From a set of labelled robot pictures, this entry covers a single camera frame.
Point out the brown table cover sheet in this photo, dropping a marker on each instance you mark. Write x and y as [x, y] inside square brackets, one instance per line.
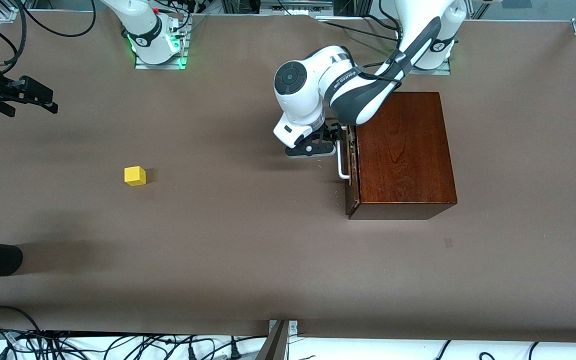
[268, 260]

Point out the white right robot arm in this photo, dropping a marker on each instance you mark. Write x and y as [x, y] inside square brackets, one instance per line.
[145, 30]

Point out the small clear tape patch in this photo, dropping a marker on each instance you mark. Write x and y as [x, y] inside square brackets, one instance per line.
[448, 243]

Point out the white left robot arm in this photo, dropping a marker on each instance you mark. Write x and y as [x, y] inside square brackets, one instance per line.
[318, 65]

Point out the dark brown wooden cabinet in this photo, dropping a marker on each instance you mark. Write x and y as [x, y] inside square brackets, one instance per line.
[408, 160]

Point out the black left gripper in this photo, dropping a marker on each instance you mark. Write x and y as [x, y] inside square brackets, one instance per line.
[332, 131]

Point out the dark grey camera post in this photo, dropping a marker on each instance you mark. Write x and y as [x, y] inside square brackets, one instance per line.
[274, 345]

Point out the silver mounting bracket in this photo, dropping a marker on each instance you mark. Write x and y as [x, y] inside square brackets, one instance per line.
[293, 327]

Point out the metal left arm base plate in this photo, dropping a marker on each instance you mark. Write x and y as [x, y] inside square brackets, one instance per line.
[435, 71]

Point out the yellow wooden block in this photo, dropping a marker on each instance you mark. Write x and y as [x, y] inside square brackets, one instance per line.
[134, 176]

